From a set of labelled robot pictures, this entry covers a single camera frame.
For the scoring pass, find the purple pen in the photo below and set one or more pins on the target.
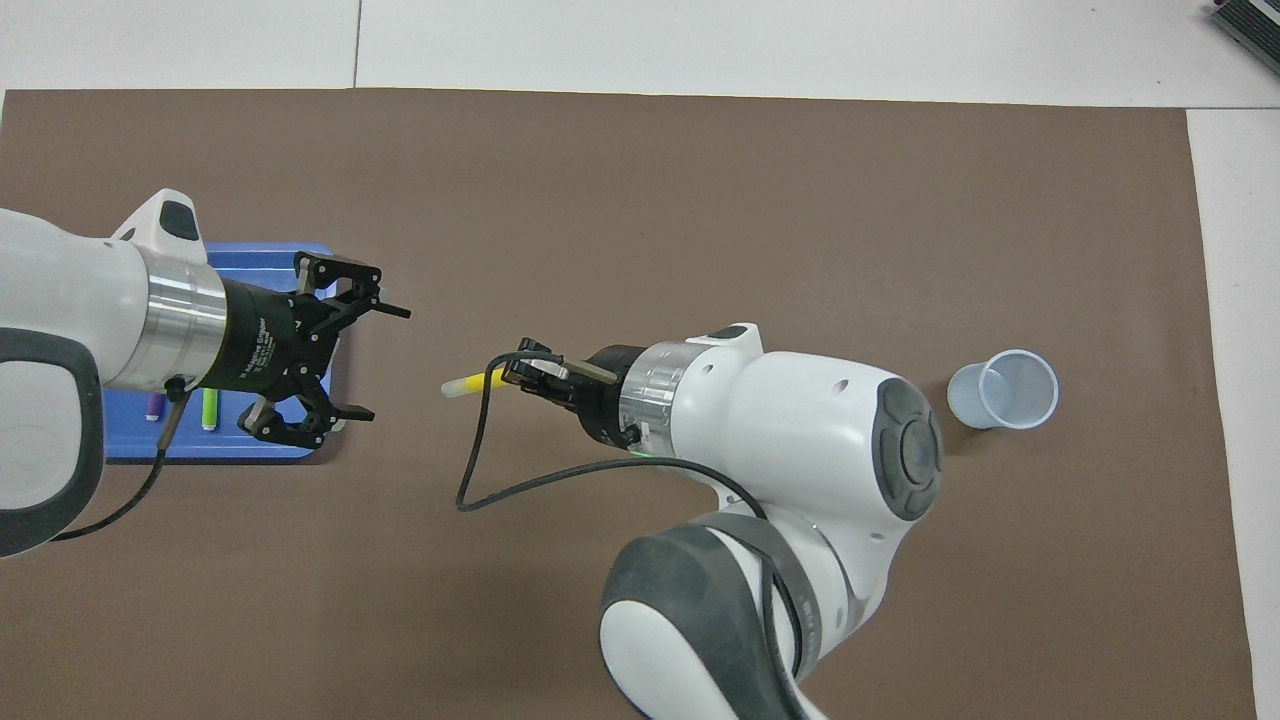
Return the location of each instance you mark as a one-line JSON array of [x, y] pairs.
[[155, 405]]

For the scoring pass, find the grey striped device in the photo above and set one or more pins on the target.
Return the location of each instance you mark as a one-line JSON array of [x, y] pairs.
[[1255, 25]]

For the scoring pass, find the yellow pen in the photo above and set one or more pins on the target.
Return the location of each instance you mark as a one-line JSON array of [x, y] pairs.
[[470, 384]]

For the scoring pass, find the brown table mat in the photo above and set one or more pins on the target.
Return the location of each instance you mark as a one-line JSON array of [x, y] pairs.
[[700, 220]]

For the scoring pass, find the green pen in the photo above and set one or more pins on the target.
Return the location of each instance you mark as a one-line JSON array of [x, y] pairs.
[[210, 408]]

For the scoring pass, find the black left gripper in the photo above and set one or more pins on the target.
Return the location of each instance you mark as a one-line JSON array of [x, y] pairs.
[[265, 340]]

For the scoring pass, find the translucent plastic cup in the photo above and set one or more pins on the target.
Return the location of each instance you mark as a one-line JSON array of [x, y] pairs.
[[1020, 392]]

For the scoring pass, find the blue plastic tray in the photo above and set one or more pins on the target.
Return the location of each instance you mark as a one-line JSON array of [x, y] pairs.
[[200, 445]]

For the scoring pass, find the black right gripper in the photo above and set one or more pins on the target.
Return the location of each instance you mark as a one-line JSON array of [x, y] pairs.
[[603, 410]]

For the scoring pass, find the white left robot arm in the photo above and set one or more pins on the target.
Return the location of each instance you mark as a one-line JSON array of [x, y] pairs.
[[60, 290]]

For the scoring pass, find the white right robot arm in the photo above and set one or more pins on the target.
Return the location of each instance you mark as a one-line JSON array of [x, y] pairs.
[[800, 420]]

